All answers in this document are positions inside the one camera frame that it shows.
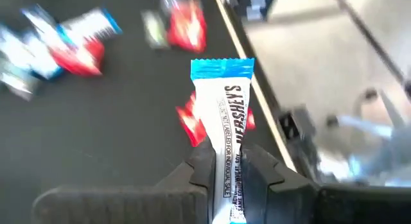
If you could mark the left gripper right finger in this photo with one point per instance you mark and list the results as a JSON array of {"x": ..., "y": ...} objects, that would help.
[{"x": 289, "y": 201}]

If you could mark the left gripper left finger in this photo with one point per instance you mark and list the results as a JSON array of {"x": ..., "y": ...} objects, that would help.
[{"x": 144, "y": 204}]

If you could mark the clear wrapper green gummy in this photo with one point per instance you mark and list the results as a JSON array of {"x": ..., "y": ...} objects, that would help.
[{"x": 154, "y": 28}]

